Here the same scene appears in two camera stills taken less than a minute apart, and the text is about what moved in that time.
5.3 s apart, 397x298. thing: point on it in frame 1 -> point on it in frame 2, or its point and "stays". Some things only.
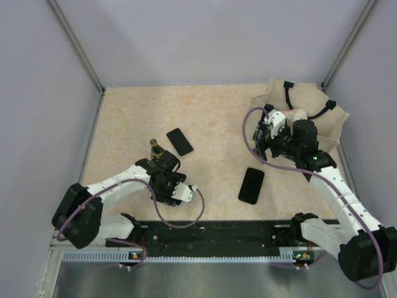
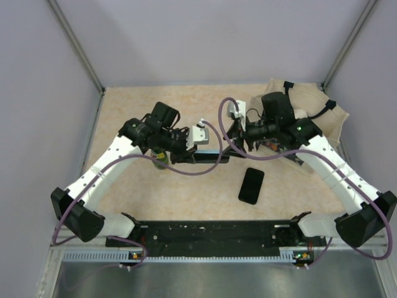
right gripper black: [262, 144] -> [236, 133]
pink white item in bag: [292, 115] stays
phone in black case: [251, 185] stays
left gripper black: [159, 196] -> [183, 155]
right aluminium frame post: [367, 11] stays
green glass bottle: [156, 150] stays
